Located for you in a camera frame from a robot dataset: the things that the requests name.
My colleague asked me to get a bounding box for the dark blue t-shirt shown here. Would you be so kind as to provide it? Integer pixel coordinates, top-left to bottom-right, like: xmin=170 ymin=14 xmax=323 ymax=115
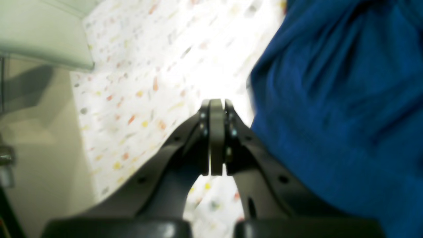
xmin=250 ymin=0 xmax=423 ymax=238

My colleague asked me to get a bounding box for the terrazzo patterned tablecloth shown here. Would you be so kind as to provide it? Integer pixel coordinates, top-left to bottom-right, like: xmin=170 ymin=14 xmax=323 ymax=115
xmin=69 ymin=0 xmax=288 ymax=238

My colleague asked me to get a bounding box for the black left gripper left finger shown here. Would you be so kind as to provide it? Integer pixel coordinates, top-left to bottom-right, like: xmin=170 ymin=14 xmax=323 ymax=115
xmin=42 ymin=99 xmax=225 ymax=238

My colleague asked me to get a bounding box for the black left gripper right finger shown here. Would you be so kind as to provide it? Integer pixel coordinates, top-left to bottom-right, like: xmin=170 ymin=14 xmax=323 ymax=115
xmin=224 ymin=99 xmax=385 ymax=238

